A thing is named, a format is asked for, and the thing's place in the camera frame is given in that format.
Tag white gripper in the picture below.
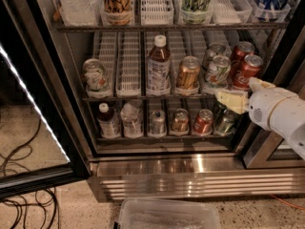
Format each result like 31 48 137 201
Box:
214 77 299 132

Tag red coke can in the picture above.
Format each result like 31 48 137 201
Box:
230 41 254 77
233 54 263 90

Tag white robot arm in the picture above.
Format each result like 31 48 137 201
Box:
214 77 305 158

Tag rear green can bottom shelf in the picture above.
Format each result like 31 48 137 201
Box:
213 101 226 119

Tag front white green soda can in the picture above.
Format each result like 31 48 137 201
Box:
204 54 231 87

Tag white green soda can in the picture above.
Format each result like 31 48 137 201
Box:
202 43 227 71
83 58 108 92
204 54 231 87

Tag front green can bottom shelf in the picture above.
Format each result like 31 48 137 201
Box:
215 109 237 135

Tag rear white green soda can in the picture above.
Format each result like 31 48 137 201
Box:
202 43 227 71

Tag red can bottom shelf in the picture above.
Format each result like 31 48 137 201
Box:
193 109 214 135

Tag gold soda can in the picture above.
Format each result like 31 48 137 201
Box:
176 55 200 90

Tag copper can bottom shelf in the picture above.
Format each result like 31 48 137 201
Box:
171 108 189 133

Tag silver can bottom shelf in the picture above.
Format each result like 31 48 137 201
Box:
151 110 166 135

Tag tall green can top shelf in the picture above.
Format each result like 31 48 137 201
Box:
181 0 211 24

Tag stainless steel fridge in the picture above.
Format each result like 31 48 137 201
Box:
36 0 305 201

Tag left white green soda can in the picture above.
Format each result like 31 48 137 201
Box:
83 58 108 92

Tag tall gold can top shelf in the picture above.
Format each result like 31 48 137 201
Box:
101 0 132 26

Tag black glass fridge door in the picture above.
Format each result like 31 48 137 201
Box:
0 0 90 199

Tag brown tea bottle white cap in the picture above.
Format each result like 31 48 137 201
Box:
147 34 171 95

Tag small clear water bottle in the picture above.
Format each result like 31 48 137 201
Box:
120 102 142 138

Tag small brown tea bottle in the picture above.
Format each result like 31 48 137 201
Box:
97 102 120 138

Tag clear plastic bin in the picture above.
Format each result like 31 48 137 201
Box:
113 198 221 229

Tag large clear water bottle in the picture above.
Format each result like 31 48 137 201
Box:
60 0 97 27

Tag orange floor cable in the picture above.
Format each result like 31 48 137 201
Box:
270 194 305 212

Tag black floor cables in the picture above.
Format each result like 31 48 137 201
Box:
0 117 61 229

